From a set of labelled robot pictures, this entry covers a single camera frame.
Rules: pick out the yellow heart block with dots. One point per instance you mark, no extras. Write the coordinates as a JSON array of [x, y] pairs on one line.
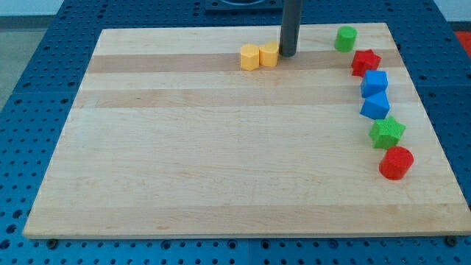
[[268, 54]]

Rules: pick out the wooden board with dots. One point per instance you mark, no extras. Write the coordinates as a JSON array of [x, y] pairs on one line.
[[169, 138]]

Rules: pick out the yellow hexagon block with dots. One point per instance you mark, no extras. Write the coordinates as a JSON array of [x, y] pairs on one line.
[[249, 57]]

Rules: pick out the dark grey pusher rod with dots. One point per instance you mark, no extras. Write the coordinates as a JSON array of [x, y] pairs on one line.
[[290, 26]]

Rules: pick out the blue cube block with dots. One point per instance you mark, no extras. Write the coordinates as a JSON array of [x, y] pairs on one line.
[[373, 82]]

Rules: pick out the red star block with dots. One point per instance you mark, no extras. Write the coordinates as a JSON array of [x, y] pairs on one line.
[[363, 61]]

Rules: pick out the green cylinder block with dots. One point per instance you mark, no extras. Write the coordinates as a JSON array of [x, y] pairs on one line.
[[345, 38]]

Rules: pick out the green star block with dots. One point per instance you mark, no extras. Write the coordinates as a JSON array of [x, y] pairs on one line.
[[386, 133]]

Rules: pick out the red cylinder block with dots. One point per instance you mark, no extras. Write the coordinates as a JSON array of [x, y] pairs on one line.
[[396, 162]]

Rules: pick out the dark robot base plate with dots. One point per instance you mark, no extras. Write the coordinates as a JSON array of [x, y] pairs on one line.
[[216, 6]]

